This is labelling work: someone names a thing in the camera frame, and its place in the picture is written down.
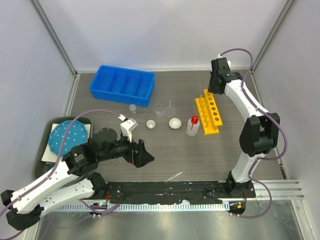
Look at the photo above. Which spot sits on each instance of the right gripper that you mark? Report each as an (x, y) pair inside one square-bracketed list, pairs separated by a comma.
[(210, 89)]

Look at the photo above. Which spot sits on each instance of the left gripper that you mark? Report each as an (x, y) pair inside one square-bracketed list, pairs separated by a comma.
[(141, 158)]

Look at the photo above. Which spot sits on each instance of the clear glass rod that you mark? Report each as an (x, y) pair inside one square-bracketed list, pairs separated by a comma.
[(173, 177)]

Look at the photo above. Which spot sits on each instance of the yellow test tube rack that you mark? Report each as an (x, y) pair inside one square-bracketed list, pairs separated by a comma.
[(208, 113)]

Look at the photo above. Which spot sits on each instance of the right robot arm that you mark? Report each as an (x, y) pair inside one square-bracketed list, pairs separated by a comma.
[(260, 132)]

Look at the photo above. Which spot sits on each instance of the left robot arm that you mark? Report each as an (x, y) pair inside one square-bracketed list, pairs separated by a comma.
[(73, 179)]

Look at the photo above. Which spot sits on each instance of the small white crucible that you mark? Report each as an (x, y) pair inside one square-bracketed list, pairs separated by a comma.
[(150, 124)]

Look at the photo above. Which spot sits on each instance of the white evaporating dish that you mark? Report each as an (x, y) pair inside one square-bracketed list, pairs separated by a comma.
[(175, 123)]

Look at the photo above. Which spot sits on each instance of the small clear glass jar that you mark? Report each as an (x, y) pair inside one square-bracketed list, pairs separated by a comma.
[(133, 109)]

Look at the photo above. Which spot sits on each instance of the clear glass beaker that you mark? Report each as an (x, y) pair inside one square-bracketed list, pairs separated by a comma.
[(159, 110)]

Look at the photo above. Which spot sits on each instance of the clear plastic funnel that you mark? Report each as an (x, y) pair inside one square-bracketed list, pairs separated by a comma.
[(169, 111)]

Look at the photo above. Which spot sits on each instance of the teal dotted plate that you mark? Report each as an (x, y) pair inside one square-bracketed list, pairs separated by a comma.
[(65, 137)]

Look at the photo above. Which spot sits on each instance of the blue compartment bin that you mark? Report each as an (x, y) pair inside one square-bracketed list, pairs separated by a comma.
[(123, 85)]

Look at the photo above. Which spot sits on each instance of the dark grey tray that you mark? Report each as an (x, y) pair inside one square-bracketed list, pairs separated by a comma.
[(45, 159)]

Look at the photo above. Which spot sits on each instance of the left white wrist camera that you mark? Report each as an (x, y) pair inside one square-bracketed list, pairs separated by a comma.
[(127, 126)]

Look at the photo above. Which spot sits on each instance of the white slotted cable duct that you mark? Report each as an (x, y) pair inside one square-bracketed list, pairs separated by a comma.
[(185, 206)]

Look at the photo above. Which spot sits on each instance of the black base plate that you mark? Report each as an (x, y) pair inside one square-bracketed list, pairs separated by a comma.
[(172, 192)]

